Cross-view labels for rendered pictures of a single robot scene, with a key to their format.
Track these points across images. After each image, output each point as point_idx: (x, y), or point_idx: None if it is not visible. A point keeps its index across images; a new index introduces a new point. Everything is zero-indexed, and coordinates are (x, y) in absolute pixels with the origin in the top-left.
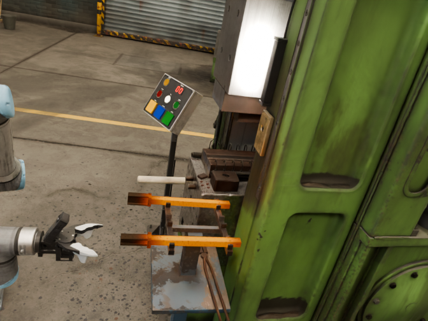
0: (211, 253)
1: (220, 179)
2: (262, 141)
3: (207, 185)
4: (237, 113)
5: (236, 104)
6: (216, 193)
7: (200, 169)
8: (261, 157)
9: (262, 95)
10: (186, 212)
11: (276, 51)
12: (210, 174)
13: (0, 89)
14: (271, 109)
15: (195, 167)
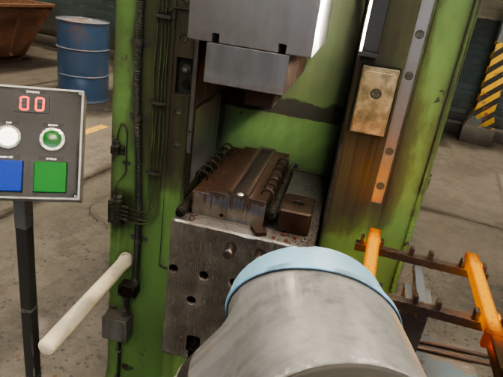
0: None
1: (311, 212)
2: (382, 113)
3: (287, 235)
4: (264, 93)
5: (290, 75)
6: (312, 236)
7: (228, 224)
8: (372, 140)
9: (371, 41)
10: (218, 316)
11: None
12: (270, 218)
13: (357, 264)
14: (379, 60)
15: (221, 227)
